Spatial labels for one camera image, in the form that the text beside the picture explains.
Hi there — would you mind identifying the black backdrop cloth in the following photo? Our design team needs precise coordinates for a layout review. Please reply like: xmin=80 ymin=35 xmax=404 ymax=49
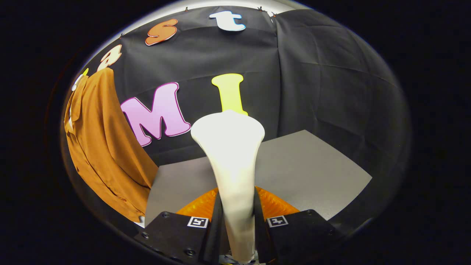
xmin=61 ymin=6 xmax=411 ymax=236

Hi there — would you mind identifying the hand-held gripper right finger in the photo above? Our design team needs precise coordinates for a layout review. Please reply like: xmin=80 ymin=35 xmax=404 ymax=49
xmin=253 ymin=186 xmax=337 ymax=265

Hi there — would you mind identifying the white garment steamer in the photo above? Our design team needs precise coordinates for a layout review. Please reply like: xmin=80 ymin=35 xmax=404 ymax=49
xmin=191 ymin=110 xmax=265 ymax=264

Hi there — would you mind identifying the white mannequin torso form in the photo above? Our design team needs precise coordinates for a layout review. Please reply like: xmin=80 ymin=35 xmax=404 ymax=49
xmin=71 ymin=74 xmax=86 ymax=92

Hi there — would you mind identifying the brown button shirt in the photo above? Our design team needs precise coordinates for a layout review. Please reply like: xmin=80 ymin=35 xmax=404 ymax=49
xmin=64 ymin=68 xmax=159 ymax=223

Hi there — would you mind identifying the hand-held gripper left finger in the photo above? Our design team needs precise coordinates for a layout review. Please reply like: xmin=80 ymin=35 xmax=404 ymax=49
xmin=134 ymin=188 xmax=226 ymax=265

